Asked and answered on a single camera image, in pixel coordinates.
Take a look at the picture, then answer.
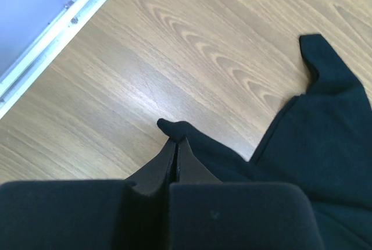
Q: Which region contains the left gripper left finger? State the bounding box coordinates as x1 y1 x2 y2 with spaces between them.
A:
1 141 176 249

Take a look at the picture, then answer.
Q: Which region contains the black t shirt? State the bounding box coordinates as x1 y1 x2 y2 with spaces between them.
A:
157 34 371 249

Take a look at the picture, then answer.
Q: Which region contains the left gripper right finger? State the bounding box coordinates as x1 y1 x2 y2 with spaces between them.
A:
168 140 323 249

